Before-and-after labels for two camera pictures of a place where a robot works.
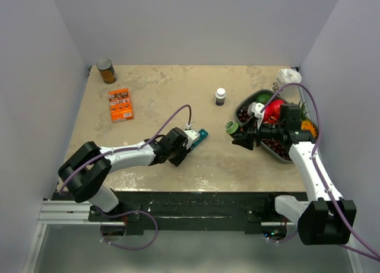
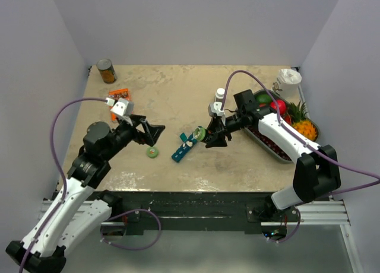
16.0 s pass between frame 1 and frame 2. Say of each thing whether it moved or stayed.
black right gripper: moved
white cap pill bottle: stayed
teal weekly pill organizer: moved
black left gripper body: moved
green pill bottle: moved
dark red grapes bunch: stayed
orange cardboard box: stayed
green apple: stayed
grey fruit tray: stayed
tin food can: stayed
